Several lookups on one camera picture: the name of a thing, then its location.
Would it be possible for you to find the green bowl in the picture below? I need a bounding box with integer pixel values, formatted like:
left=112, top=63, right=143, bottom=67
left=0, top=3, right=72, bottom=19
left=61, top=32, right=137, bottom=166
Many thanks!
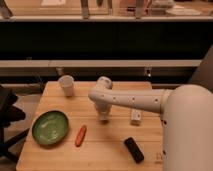
left=31, top=110, right=69, bottom=146

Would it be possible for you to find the white paper cup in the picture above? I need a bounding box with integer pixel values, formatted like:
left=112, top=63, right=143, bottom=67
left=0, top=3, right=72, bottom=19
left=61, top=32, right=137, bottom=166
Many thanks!
left=58, top=75, right=74, bottom=97

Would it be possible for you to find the black rectangular block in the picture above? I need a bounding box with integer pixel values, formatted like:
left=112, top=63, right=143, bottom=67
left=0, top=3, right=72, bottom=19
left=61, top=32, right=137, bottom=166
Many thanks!
left=124, top=137, right=144, bottom=164

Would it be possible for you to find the black office chair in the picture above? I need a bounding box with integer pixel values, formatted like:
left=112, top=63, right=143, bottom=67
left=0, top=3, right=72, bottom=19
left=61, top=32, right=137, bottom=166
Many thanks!
left=0, top=85, right=29, bottom=163

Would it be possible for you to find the dark chair at right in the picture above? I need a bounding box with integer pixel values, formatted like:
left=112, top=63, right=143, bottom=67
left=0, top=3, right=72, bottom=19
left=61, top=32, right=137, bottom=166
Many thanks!
left=189, top=45, right=213, bottom=93

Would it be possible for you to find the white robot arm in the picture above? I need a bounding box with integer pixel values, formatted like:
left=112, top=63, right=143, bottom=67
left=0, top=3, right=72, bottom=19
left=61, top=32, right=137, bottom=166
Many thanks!
left=88, top=76, right=213, bottom=171

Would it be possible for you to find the orange carrot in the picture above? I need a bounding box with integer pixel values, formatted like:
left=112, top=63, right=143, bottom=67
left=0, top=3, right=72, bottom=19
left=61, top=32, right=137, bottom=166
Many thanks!
left=75, top=125, right=87, bottom=147

